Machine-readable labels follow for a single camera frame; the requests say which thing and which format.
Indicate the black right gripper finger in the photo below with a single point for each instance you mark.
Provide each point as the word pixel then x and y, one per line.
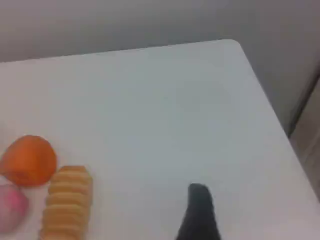
pixel 200 215

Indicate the orange toy fruit with stem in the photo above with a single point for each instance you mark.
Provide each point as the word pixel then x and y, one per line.
pixel 30 160

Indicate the pink toy peach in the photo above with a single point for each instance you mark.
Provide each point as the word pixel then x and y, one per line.
pixel 11 210

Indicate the ridged golden bread roll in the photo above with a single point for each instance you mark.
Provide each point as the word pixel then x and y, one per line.
pixel 67 200

